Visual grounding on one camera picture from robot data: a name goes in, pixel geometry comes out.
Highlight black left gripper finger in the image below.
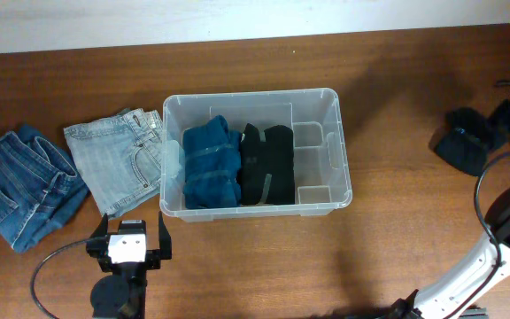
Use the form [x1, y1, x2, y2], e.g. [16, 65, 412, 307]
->
[87, 214, 109, 257]
[157, 212, 172, 260]

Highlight black fuzzy garment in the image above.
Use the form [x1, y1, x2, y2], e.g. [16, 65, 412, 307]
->
[432, 107, 506, 176]

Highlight teal blue garment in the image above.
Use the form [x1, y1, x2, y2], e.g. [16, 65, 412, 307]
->
[182, 115, 242, 209]

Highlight clear plastic storage bin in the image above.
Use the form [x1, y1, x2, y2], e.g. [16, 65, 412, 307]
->
[159, 88, 353, 222]

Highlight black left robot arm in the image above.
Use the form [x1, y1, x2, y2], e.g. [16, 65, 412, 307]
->
[86, 215, 172, 319]

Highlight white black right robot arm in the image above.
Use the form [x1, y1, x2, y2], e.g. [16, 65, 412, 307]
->
[387, 100, 510, 318]

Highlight light blue folded jeans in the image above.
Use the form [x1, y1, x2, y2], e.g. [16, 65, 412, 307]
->
[64, 109, 163, 219]

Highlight dark blue folded jeans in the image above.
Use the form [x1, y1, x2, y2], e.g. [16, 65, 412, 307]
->
[0, 125, 89, 253]

